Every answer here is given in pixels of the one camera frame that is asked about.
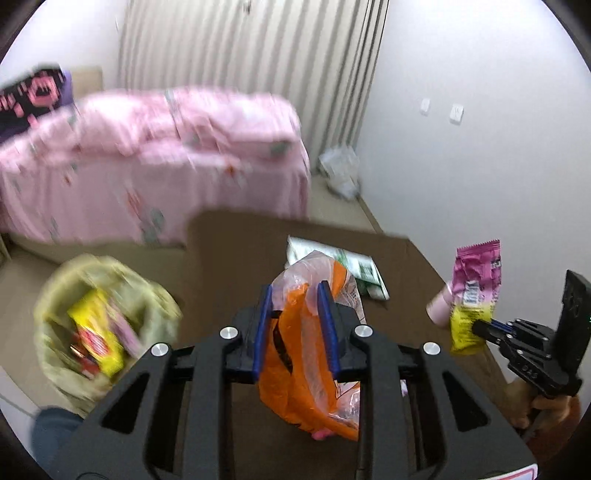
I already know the pink yellow snack packet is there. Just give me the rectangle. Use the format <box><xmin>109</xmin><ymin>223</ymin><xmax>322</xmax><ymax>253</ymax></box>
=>
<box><xmin>450</xmin><ymin>240</ymin><xmax>502</xmax><ymax>355</ymax></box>

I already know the yellow red snack packet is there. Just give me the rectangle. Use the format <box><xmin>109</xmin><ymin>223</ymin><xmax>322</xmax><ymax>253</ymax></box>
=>
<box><xmin>68</xmin><ymin>289</ymin><xmax>124</xmax><ymax>378</ymax></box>

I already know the orange clear plastic bag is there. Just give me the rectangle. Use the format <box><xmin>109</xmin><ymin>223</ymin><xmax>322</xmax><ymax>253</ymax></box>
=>
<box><xmin>259</xmin><ymin>251</ymin><xmax>366</xmax><ymax>441</ymax></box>

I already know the green white milk carton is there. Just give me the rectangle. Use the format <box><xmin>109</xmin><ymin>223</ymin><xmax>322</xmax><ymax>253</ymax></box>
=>
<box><xmin>287</xmin><ymin>236</ymin><xmax>390</xmax><ymax>301</ymax></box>

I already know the yellow bag lined trash bin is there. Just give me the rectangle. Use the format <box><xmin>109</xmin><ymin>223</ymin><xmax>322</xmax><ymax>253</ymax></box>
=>
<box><xmin>33</xmin><ymin>254</ymin><xmax>181</xmax><ymax>416</ymax></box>

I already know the person's right hand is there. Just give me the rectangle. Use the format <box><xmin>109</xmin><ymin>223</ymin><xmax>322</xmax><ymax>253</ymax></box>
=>
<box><xmin>504</xmin><ymin>378</ymin><xmax>577</xmax><ymax>431</ymax></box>

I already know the pink cylindrical jar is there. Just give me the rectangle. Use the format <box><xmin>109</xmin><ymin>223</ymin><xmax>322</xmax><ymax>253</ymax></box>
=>
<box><xmin>426</xmin><ymin>282</ymin><xmax>454</xmax><ymax>329</ymax></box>

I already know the blue jeans leg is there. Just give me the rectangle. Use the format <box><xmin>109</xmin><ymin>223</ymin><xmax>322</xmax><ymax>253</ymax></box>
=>
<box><xmin>31</xmin><ymin>407</ymin><xmax>84</xmax><ymax>473</ymax></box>

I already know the pink caterpillar toy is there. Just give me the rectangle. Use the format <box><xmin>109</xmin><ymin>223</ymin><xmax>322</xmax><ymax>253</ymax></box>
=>
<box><xmin>311</xmin><ymin>428</ymin><xmax>335</xmax><ymax>441</ymax></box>

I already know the white plastic bag on floor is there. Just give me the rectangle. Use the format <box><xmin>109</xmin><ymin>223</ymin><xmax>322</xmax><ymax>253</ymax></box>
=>
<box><xmin>318</xmin><ymin>145</ymin><xmax>361</xmax><ymax>201</ymax></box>

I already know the bed with pink floral sheet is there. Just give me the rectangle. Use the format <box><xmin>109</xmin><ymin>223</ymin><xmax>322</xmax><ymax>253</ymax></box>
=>
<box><xmin>1</xmin><ymin>87</ymin><xmax>311</xmax><ymax>245</ymax></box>

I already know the white striped curtain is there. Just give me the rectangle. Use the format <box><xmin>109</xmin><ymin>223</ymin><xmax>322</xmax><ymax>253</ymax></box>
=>
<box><xmin>118</xmin><ymin>0</ymin><xmax>390</xmax><ymax>161</ymax></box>

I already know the beige headboard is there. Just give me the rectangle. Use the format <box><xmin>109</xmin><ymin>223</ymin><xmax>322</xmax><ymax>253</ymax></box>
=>
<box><xmin>70</xmin><ymin>66</ymin><xmax>103</xmax><ymax>100</ymax></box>

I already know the black hello kitty pillow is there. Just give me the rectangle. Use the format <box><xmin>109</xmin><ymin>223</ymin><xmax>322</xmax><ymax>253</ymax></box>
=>
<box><xmin>1</xmin><ymin>66</ymin><xmax>73</xmax><ymax>143</ymax></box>

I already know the white wall socket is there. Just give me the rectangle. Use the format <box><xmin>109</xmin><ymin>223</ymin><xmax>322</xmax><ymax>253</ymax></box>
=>
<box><xmin>449</xmin><ymin>104</ymin><xmax>465</xmax><ymax>125</ymax></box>

